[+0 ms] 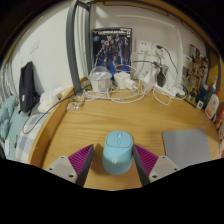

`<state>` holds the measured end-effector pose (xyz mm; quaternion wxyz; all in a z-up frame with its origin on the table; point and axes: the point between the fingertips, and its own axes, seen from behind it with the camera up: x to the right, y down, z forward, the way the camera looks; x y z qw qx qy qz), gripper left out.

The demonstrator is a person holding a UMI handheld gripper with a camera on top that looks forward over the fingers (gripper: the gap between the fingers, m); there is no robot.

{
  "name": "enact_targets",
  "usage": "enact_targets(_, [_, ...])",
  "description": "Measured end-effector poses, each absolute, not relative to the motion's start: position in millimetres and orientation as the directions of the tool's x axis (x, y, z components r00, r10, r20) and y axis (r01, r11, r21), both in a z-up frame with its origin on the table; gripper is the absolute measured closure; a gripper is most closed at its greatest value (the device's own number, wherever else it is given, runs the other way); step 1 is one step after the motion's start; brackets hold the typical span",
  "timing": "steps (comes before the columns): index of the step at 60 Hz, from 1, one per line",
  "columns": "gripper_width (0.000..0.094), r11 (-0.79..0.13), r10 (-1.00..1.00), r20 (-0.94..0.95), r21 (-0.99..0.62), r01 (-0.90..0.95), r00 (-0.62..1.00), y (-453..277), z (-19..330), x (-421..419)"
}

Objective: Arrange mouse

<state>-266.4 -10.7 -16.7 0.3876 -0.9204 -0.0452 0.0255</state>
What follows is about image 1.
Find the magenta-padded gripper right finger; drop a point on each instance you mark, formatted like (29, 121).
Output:
(163, 165)

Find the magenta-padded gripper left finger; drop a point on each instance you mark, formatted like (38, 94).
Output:
(61, 165)

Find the light blue computer mouse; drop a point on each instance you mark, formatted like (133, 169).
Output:
(117, 153)

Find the grey mouse pad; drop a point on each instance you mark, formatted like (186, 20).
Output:
(186, 146)

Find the checkered bed sheet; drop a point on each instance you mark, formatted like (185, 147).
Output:
(28, 140)

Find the clear plastic wrapper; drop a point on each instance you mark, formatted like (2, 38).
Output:
(75, 102)

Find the white crumpled plastic bag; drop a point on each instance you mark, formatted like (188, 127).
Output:
(50, 100)

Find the small white cube clock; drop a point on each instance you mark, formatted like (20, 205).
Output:
(200, 105)

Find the light blue quilt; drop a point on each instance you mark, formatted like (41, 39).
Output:
(6, 116)

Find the white power strip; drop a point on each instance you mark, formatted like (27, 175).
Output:
(168, 90)

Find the white red-capped lotion bottle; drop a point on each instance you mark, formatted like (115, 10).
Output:
(212, 106)

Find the blue bottle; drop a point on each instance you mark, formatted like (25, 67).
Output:
(204, 94)

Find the black backpack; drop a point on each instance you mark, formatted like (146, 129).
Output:
(26, 86)

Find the dark metal tumbler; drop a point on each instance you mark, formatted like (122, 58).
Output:
(161, 78)

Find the brown tree creature figurine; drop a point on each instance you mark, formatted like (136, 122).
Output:
(196, 80)

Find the tall white blue-tipped bottle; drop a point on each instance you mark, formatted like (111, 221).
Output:
(213, 86)

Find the clear plastic lidded cup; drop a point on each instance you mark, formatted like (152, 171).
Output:
(100, 80)

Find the white charger block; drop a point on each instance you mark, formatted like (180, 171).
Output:
(122, 80)

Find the small white box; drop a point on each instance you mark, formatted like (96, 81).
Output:
(186, 63)

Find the colourful print box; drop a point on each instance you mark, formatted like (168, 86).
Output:
(194, 51)

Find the grey metal shelf frame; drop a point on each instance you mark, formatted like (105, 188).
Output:
(71, 50)

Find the white wall socket panel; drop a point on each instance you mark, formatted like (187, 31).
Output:
(145, 46)

